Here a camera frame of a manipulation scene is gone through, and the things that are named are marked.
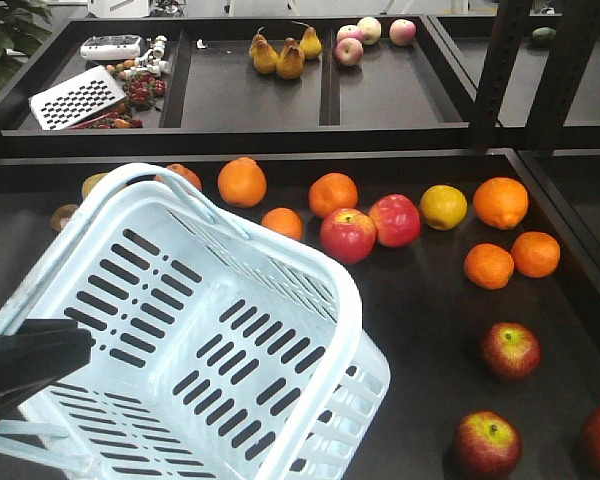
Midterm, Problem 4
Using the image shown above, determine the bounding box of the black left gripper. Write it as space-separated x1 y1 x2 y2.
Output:
0 319 92 421

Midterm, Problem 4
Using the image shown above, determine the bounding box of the light blue plastic basket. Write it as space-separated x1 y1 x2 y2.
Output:
0 163 390 479

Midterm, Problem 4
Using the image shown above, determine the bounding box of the red yellow apple front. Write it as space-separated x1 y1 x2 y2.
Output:
452 410 522 479

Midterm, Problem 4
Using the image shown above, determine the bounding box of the orange behind apples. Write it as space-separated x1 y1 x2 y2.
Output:
308 172 358 218

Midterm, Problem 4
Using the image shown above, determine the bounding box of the brown yellow pear three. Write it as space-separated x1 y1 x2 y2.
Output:
276 37 305 80

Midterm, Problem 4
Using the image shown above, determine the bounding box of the brown kiwi half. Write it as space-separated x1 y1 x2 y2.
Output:
50 204 78 232

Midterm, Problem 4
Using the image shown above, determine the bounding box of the yellow pear-apple rear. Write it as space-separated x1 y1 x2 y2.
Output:
81 172 108 199

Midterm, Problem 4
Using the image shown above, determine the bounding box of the orange back left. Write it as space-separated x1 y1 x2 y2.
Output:
153 163 203 191

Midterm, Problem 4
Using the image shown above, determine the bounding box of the white perforated tray lid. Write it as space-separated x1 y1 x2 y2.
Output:
29 66 125 131

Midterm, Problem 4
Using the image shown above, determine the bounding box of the orange back centre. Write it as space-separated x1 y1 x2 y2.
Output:
217 157 267 208

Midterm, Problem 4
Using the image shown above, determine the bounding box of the pile of cherry tomatoes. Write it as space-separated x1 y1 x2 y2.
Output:
72 60 169 129

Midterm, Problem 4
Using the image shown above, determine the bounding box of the small orange front centre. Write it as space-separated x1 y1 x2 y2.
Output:
261 207 304 241

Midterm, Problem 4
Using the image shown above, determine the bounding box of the small orange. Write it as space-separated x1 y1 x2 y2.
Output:
511 231 561 278
464 243 514 290
261 207 304 241

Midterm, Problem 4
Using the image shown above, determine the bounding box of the white plastic device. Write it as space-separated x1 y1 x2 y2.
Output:
79 34 142 61

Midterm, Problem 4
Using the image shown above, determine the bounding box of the green potted plant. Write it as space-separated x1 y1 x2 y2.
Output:
0 0 52 90

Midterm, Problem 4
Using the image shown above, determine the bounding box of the pinkish red apple left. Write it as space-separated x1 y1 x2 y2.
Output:
319 208 377 265

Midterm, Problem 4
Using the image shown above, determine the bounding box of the pinkish red apple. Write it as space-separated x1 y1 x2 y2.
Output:
319 208 377 265
369 193 422 248

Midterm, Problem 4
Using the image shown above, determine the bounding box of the black rear display tray stand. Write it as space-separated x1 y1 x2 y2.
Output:
0 14 600 157

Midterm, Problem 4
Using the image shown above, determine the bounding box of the brown yellow pear two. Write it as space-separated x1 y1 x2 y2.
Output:
252 41 279 75

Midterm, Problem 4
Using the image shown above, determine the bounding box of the brown yellow pear one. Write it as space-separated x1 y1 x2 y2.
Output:
248 26 267 59

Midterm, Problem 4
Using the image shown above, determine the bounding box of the pinkish red apple right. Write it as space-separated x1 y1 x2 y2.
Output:
369 193 422 248

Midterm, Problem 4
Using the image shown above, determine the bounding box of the brown yellow pear four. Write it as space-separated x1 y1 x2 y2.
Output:
294 21 323 60

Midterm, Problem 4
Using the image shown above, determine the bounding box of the yellow round citrus fruit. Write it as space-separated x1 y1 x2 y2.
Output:
420 185 468 231

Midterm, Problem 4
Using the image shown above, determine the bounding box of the pale pink apple front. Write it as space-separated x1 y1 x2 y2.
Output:
334 37 364 67

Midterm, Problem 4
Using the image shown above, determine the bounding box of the pale pink apple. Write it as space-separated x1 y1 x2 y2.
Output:
389 19 417 47
336 16 382 46
334 37 364 67

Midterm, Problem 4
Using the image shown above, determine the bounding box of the black wooden fruit display stand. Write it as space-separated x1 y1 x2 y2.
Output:
0 151 600 479

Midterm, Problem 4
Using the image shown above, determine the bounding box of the small orange lower left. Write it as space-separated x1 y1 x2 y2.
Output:
464 243 514 290

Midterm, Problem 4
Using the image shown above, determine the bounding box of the pale pink apple middle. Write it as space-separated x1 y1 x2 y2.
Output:
336 16 382 46

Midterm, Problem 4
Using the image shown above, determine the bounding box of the red yellow apple middle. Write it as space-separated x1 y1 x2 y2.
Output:
480 322 542 383

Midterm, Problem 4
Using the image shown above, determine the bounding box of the pale pink apple right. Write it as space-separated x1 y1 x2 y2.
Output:
389 19 417 47

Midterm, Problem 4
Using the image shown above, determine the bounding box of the large orange far right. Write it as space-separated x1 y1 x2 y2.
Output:
473 177 529 230

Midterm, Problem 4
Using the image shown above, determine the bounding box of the small orange lower right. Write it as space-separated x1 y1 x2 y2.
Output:
511 231 561 278

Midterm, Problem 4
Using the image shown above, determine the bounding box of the dark green avocado one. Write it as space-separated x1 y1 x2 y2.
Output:
530 26 556 48

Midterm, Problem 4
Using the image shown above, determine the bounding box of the black perforated upright post left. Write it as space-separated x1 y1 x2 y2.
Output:
469 0 533 150

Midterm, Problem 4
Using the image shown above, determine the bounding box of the black perforated upright post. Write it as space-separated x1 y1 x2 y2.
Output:
469 0 533 150
523 1 600 150

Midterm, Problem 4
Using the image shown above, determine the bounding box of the black perforated upright post right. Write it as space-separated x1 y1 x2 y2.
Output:
523 1 600 150

